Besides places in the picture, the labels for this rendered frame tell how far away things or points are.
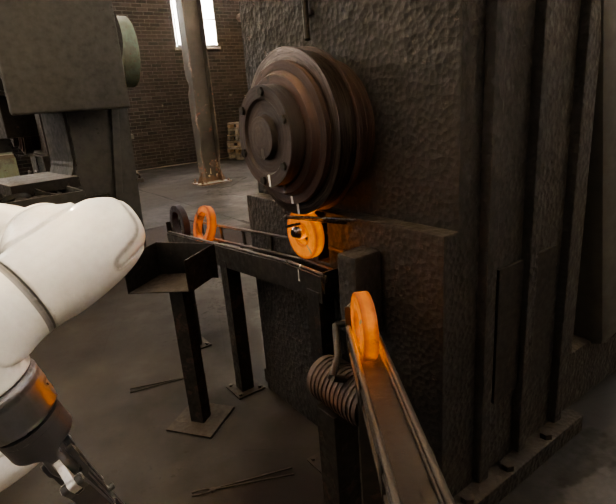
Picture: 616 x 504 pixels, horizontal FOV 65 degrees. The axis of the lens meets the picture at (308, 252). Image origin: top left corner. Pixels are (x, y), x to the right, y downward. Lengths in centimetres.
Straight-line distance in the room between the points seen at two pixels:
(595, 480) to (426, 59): 138
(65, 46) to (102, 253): 335
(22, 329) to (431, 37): 102
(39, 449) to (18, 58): 332
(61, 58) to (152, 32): 826
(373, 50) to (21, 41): 282
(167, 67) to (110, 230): 1148
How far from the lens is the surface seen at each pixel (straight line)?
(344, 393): 125
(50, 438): 65
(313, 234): 145
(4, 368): 60
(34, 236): 62
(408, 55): 130
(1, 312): 58
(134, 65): 954
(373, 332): 105
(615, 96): 181
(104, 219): 63
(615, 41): 178
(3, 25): 382
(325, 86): 129
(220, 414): 213
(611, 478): 194
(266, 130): 136
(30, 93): 380
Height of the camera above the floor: 120
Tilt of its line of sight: 17 degrees down
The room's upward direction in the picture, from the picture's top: 5 degrees counter-clockwise
